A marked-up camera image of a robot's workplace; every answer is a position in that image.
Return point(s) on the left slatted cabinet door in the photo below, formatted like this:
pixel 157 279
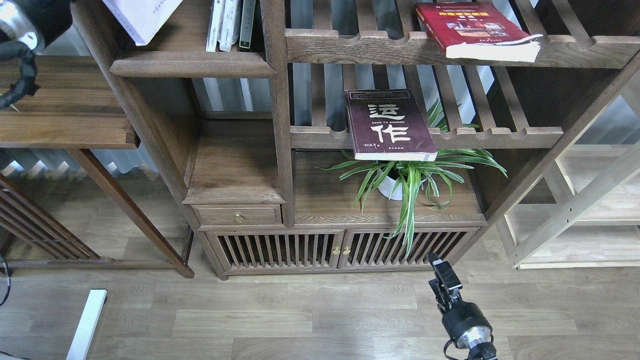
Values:
pixel 274 251

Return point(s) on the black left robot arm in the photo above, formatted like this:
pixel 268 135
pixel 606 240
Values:
pixel 29 26

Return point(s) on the white lavender book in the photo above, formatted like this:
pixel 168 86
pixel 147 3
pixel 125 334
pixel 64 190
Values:
pixel 142 19

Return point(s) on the right slatted cabinet door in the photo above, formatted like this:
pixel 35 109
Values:
pixel 379 250

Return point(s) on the white metal base bar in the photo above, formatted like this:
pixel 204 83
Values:
pixel 83 336

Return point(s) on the slatted cabinet door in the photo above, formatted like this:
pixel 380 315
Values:
pixel 274 251
pixel 379 250

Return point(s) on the green spider plant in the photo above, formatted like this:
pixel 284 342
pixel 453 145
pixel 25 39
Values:
pixel 434 178

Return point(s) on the dark maroon book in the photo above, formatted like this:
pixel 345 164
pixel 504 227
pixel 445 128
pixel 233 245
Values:
pixel 386 125

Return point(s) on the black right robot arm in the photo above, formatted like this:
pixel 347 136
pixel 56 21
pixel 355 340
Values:
pixel 476 355

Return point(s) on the white plant pot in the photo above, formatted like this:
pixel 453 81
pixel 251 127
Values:
pixel 389 189

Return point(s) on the white book middle upright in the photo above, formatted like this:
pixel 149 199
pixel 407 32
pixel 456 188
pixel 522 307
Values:
pixel 230 26

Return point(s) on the dark wooden bookshelf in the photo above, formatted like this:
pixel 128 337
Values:
pixel 243 128

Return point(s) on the dark slatted wooden bench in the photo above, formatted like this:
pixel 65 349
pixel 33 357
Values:
pixel 23 218

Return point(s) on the dark wooden side table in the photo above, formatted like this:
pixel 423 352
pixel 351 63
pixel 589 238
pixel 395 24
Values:
pixel 75 110

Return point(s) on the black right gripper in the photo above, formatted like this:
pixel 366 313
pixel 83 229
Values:
pixel 463 321

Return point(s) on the red book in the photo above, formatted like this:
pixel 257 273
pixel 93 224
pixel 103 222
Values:
pixel 476 30

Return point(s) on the dark green upright book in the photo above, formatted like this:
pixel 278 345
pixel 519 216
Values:
pixel 247 25

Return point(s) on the small wooden drawer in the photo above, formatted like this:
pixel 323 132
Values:
pixel 215 214

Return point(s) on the light wooden rack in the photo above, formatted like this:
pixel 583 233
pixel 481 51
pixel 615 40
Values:
pixel 594 220

